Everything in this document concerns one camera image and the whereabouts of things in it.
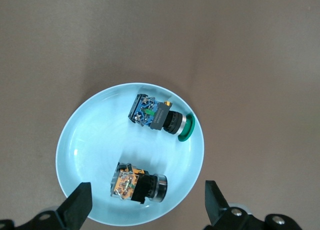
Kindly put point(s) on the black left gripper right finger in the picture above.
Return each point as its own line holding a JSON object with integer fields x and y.
{"x": 217, "y": 210}

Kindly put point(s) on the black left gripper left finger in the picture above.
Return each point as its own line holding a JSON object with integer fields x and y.
{"x": 75, "y": 210}

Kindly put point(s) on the light blue round plate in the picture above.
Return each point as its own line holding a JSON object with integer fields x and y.
{"x": 100, "y": 145}

